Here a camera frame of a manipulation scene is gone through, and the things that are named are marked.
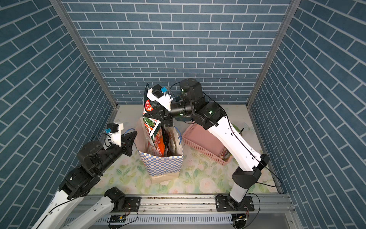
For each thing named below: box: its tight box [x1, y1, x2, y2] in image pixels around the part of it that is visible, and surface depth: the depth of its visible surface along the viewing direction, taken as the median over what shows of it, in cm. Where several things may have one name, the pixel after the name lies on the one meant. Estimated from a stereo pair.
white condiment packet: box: [165, 126, 179, 157], surface depth 75 cm
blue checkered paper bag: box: [134, 117, 184, 184], surface depth 69 cm
